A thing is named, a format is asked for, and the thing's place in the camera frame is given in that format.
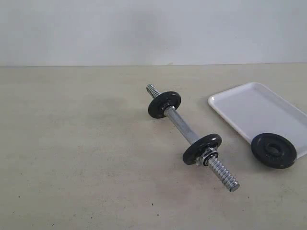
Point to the chrome spin-lock collar nut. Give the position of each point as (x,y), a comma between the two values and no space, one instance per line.
(204,158)

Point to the black weight plate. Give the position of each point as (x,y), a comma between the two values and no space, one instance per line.
(273,150)

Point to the chrome threaded dumbbell bar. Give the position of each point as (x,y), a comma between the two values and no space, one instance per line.
(226,178)

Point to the white rectangular plastic tray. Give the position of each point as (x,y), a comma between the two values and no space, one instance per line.
(252,108)

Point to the black plate with collar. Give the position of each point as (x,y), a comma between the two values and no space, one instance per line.
(200,146)

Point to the black plate without collar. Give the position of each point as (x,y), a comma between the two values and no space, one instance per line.
(161,102)

